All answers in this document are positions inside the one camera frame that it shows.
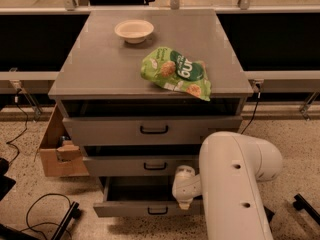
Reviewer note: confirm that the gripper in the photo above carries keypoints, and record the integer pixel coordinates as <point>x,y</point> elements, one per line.
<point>180,191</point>

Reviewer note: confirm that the grey bottom drawer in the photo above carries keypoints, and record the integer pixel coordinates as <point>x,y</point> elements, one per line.
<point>141,196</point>

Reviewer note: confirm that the grey drawer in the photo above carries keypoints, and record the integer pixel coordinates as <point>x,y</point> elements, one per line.
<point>120,131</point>
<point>137,165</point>
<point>141,196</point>

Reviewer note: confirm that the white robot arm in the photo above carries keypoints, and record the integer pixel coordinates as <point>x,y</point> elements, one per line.
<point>230,166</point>

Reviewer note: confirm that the grey middle drawer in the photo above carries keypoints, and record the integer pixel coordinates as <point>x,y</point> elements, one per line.
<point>137,165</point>

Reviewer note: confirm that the grey drawer cabinet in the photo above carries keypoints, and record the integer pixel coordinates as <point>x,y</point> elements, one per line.
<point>103,76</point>

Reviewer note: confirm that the grey top drawer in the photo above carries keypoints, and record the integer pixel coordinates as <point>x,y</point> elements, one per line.
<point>120,131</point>

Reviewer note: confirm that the black power adapter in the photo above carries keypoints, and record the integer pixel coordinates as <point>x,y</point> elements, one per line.
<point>269,214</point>

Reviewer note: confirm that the black stand leg left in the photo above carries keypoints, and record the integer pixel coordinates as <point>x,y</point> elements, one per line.
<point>73,213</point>

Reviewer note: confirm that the black stand leg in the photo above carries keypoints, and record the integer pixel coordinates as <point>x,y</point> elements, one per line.
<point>301,203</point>
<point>73,213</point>

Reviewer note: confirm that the black stand leg right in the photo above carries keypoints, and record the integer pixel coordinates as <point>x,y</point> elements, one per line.
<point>301,203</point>

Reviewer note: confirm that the brown cardboard box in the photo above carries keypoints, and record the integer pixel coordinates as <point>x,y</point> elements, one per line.
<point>59,156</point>

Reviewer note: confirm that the green snack bag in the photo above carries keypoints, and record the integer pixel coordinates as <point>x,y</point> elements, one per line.
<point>172,71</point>

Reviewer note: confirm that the white paper bowl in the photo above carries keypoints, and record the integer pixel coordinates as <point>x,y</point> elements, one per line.
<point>134,31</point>

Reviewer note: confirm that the metal bracket right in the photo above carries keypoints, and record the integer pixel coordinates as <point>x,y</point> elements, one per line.
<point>307,104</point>

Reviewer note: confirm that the metal bracket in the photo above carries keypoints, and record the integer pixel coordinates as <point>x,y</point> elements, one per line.
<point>307,104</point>
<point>19,87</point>

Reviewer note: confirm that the metal bracket left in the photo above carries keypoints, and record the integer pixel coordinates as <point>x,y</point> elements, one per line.
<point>19,87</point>

